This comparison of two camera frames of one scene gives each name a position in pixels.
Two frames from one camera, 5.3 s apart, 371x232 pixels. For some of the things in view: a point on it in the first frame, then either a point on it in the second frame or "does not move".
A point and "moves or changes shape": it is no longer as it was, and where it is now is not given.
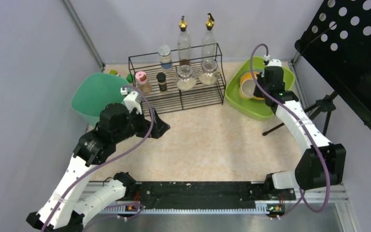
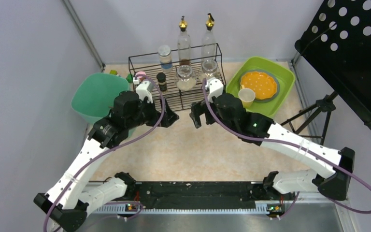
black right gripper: (260, 88) → (206, 112)
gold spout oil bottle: (184, 45) does not move
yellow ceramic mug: (247, 89) moves or changes shape
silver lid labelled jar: (165, 58) does not move
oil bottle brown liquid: (208, 41) does not move
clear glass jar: (210, 72) does not move
